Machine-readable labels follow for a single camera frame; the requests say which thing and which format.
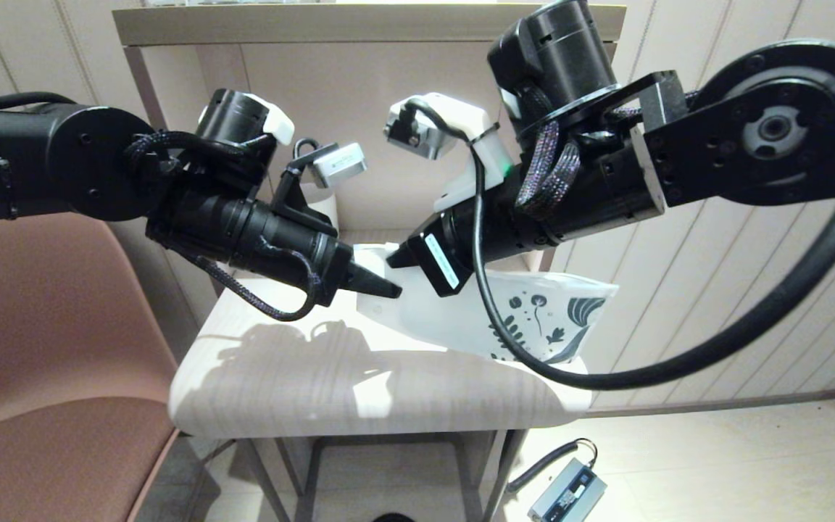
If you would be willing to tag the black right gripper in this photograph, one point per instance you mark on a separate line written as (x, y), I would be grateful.
(504, 225)

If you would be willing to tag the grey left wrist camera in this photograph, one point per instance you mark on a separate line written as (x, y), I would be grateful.
(341, 163)

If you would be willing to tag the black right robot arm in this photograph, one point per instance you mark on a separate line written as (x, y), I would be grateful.
(773, 130)

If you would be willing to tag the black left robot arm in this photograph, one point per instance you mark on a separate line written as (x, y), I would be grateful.
(40, 167)

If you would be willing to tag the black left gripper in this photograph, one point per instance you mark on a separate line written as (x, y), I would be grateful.
(280, 235)

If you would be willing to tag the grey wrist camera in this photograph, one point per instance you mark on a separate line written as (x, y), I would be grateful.
(432, 138)
(341, 163)

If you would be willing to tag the white floral zip pouch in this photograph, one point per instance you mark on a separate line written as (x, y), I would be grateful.
(446, 319)

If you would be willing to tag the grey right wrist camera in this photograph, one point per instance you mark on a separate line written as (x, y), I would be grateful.
(432, 138)

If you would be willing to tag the grey power adapter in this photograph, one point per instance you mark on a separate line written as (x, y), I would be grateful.
(566, 496)

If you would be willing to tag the light wooden desk with hutch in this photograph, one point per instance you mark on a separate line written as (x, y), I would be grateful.
(388, 87)

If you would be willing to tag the brown upholstered chair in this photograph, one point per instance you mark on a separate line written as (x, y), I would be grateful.
(40, 362)

